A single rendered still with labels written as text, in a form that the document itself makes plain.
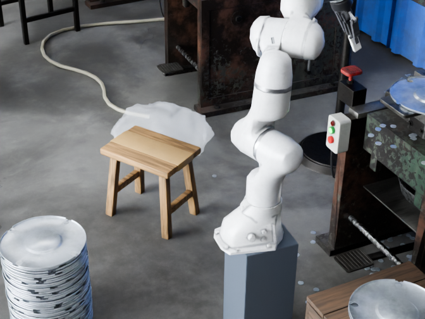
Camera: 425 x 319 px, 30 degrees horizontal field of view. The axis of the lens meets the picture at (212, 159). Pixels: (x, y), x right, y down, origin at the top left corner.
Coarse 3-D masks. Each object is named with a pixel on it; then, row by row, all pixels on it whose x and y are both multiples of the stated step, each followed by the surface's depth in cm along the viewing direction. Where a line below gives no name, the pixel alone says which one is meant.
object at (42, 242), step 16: (16, 224) 277; (32, 224) 277; (48, 224) 277; (64, 224) 278; (0, 240) 269; (16, 240) 270; (32, 240) 269; (48, 240) 269; (64, 240) 270; (80, 240) 270; (16, 256) 262; (32, 256) 262; (48, 256) 262; (64, 256) 262
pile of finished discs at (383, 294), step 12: (360, 288) 248; (372, 288) 248; (384, 288) 248; (396, 288) 248; (408, 288) 248; (420, 288) 248; (360, 300) 243; (372, 300) 243; (384, 300) 242; (396, 300) 242; (408, 300) 243; (420, 300) 243; (348, 312) 239; (360, 312) 238; (372, 312) 238; (384, 312) 238; (396, 312) 238; (408, 312) 238; (420, 312) 239
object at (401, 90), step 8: (400, 80) 277; (416, 80) 278; (424, 80) 278; (392, 88) 272; (400, 88) 272; (408, 88) 272; (416, 88) 272; (424, 88) 271; (392, 96) 267; (400, 96) 267; (408, 96) 267; (416, 96) 266; (424, 96) 266; (400, 104) 262; (408, 104) 262; (416, 104) 262; (424, 104) 262; (416, 112) 257; (424, 112) 258
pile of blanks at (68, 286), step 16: (0, 256) 266; (80, 256) 267; (16, 272) 259; (32, 272) 257; (48, 272) 258; (64, 272) 262; (80, 272) 269; (16, 288) 263; (32, 288) 262; (48, 288) 261; (64, 288) 264; (80, 288) 270; (16, 304) 268; (32, 304) 265; (48, 304) 265; (64, 304) 267; (80, 304) 274
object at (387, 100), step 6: (390, 96) 267; (384, 102) 264; (390, 102) 264; (390, 108) 262; (396, 108) 260; (402, 108) 260; (402, 114) 257; (408, 114) 257; (414, 114) 258; (420, 114) 259; (414, 120) 271; (420, 120) 268; (408, 126) 275; (414, 126) 272; (420, 126) 269; (414, 132) 273; (420, 132) 268
